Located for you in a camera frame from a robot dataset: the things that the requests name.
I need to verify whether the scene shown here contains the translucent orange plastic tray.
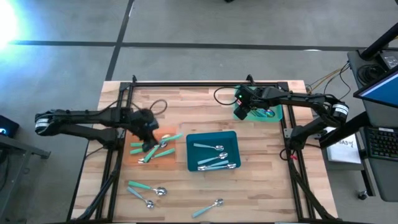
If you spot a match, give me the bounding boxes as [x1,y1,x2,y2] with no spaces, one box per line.
[122,126,178,167]

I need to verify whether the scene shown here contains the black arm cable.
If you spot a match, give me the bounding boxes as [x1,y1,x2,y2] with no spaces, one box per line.
[104,98,169,116]
[213,86,241,106]

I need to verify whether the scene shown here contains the grey metal stand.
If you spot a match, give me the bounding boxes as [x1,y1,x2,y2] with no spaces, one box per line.
[0,133,52,224]

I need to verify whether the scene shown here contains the white printed paper sheet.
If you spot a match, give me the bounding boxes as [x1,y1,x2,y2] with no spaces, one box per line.
[325,133,362,165]

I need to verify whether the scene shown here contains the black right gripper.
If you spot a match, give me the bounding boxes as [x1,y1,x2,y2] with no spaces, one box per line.
[234,86,264,121]

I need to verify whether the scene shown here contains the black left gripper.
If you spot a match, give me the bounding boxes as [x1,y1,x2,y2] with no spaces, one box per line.
[132,108,159,152]

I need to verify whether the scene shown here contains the monitor with blue screen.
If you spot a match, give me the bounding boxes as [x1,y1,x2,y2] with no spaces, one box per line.
[353,65,398,110]

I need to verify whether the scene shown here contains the coiled black cable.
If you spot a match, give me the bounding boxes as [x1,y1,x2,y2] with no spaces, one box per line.
[356,63,382,86]

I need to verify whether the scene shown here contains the black aluminium rig frame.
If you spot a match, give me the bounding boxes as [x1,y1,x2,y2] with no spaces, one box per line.
[67,74,338,224]

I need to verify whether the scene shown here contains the black device with blue light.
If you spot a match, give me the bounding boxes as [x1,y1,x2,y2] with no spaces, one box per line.
[0,114,20,139]

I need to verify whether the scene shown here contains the black diagonal strut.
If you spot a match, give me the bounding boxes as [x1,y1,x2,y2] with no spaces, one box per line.
[319,111,371,149]

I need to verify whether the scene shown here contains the dark blue plastic tray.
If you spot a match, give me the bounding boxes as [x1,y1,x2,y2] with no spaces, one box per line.
[185,130,242,172]

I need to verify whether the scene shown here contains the yellow and black cable bundle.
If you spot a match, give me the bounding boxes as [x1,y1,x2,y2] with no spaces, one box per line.
[305,61,352,105]

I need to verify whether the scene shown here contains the translucent green plastic tray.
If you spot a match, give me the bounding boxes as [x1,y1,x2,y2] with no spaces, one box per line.
[233,85,284,123]

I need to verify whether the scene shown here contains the black round pole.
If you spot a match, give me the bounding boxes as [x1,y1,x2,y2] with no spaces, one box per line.
[359,22,398,60]

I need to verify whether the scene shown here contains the black keyboard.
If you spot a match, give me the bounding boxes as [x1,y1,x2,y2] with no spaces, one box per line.
[363,126,398,162]

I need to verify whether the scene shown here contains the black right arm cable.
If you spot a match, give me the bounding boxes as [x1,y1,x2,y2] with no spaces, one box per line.
[213,86,241,106]

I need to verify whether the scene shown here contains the black power adapter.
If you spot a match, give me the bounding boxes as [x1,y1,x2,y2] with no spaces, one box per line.
[378,51,398,70]

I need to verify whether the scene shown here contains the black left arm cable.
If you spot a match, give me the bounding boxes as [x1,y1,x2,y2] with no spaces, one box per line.
[104,98,169,116]

